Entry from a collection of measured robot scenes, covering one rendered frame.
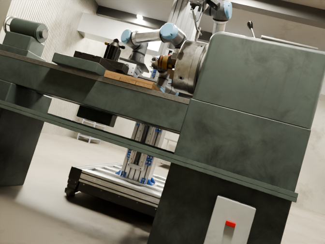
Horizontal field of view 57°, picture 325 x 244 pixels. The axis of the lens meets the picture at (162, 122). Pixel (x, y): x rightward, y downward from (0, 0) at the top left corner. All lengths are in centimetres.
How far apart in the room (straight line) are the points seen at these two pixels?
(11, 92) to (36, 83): 17
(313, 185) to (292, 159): 864
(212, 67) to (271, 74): 29
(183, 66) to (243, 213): 82
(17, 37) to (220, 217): 174
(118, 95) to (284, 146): 92
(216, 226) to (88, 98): 99
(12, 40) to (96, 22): 552
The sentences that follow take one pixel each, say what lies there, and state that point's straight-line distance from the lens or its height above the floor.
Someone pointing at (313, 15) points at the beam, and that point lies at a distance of 606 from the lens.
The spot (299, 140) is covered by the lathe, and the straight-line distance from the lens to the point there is 156.
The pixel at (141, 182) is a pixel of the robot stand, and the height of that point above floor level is 24.
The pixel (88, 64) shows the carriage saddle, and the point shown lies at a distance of 179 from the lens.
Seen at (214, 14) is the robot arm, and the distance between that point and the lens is 234.
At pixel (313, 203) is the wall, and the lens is 1023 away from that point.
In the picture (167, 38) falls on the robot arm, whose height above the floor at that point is 131.
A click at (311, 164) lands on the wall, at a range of 1014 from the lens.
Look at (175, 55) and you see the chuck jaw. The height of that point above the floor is 109.
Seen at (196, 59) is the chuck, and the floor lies 109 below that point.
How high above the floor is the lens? 60
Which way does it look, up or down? 4 degrees up
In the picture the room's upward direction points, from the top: 17 degrees clockwise
